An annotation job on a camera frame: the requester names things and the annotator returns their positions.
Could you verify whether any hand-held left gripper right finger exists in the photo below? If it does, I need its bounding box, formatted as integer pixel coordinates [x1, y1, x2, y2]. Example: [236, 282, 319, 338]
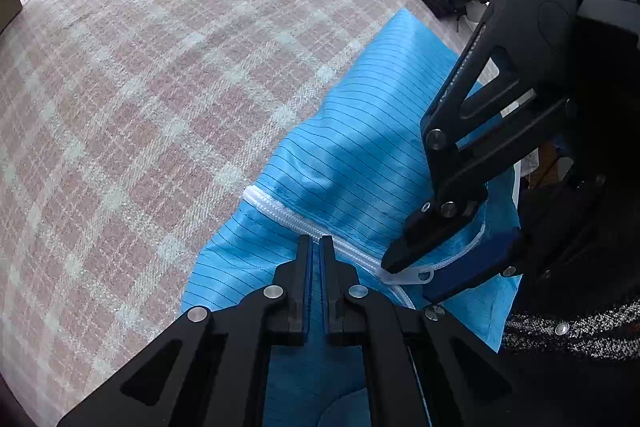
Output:
[320, 234, 513, 427]

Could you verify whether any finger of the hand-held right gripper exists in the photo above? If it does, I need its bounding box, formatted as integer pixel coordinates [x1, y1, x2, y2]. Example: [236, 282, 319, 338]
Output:
[422, 174, 611, 305]
[381, 24, 581, 275]

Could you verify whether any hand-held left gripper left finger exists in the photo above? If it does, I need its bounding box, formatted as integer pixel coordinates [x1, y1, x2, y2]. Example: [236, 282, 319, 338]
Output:
[56, 234, 313, 427]

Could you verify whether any blue pinstriped work coat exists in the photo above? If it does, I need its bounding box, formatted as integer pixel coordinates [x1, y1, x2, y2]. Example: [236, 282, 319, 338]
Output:
[181, 8, 523, 427]

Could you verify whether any person's black sequined clothing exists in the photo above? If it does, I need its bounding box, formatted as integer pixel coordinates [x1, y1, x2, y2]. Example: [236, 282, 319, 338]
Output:
[500, 297, 640, 427]

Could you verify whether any pink plaid blanket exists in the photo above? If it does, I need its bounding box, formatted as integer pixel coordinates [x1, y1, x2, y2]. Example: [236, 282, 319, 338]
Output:
[0, 0, 501, 418]

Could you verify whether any light wooden board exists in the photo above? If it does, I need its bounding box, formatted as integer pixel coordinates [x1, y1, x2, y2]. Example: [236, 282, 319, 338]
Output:
[0, 0, 23, 35]

